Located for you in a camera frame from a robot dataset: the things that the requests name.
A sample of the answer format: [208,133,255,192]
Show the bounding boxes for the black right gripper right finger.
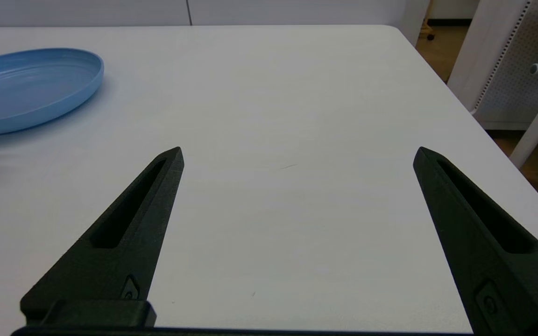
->
[413,147,538,336]

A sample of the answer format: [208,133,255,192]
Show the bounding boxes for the blue round plate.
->
[0,48,105,137]

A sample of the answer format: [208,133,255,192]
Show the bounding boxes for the white perforated panel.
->
[446,0,538,131]

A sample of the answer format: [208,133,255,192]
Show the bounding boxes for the wooden leg with caster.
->
[419,0,436,41]

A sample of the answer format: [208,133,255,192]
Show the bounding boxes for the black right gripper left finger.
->
[20,147,184,323]

